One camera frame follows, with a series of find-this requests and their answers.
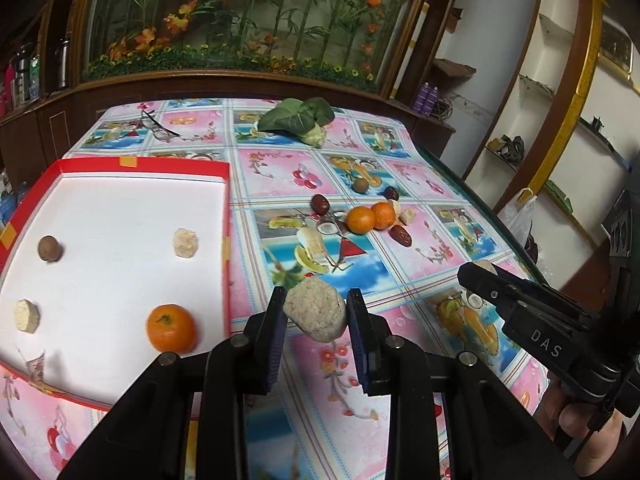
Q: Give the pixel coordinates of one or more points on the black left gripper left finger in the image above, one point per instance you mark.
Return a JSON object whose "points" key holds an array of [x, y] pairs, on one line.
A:
{"points": [[265, 332]]}

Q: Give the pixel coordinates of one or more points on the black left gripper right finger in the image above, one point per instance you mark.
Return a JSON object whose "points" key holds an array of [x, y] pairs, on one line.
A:
{"points": [[375, 359]]}

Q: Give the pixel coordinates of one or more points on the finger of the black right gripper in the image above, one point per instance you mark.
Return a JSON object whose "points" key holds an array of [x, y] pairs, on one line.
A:
{"points": [[474, 277], [505, 272]]}

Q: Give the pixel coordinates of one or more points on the long red date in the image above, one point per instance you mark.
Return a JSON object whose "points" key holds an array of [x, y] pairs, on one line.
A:
{"points": [[400, 235]]}

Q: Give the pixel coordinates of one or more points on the small orange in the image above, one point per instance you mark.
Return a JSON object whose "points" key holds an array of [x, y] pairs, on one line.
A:
{"points": [[360, 220]]}

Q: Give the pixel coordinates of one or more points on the dark red date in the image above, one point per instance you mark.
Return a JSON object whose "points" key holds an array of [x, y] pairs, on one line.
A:
{"points": [[320, 204]]}

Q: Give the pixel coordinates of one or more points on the brown kiwi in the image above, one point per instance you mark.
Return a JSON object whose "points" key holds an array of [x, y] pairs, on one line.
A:
{"points": [[49, 249], [360, 186]]}

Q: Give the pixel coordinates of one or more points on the cream cylinder cake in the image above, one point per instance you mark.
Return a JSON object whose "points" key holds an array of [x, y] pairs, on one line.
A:
{"points": [[26, 316]]}

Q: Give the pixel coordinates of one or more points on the right hand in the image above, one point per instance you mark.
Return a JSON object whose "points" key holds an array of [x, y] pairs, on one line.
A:
{"points": [[554, 412]]}

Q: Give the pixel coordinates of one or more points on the white plastic bag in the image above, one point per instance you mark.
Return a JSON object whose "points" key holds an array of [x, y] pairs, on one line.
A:
{"points": [[517, 217]]}

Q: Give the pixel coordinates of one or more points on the orange in tray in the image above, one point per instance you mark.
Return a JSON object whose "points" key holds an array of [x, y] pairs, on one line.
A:
{"points": [[171, 328]]}

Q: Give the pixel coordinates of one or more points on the beige block beside orange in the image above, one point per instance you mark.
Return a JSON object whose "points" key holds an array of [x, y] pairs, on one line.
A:
{"points": [[396, 207]]}

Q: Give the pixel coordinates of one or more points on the large orange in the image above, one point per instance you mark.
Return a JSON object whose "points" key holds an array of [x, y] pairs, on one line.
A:
{"points": [[384, 215]]}

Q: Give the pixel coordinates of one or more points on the dark plum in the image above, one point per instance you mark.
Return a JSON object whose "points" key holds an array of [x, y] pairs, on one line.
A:
{"points": [[391, 193]]}

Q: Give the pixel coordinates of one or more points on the shoes on shelf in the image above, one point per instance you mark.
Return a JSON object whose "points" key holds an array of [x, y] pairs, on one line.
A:
{"points": [[512, 150]]}

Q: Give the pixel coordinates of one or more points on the colourful fruit print tablecloth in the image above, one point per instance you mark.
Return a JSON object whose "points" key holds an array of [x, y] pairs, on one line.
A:
{"points": [[276, 239]]}

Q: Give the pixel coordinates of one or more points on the red white tray box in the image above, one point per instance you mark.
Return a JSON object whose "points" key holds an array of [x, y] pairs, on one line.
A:
{"points": [[115, 218]]}

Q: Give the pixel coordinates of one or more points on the purple bottle pair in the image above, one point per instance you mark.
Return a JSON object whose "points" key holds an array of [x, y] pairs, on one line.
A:
{"points": [[426, 99]]}

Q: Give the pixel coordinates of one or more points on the green leafy vegetable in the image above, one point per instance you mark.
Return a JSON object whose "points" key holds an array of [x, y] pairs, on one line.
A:
{"points": [[305, 120]]}

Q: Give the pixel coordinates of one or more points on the flower painting glass panel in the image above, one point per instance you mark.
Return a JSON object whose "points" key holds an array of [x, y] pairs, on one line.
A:
{"points": [[345, 42]]}

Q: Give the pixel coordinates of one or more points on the bottles on left shelf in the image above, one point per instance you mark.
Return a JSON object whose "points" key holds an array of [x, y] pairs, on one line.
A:
{"points": [[20, 85]]}

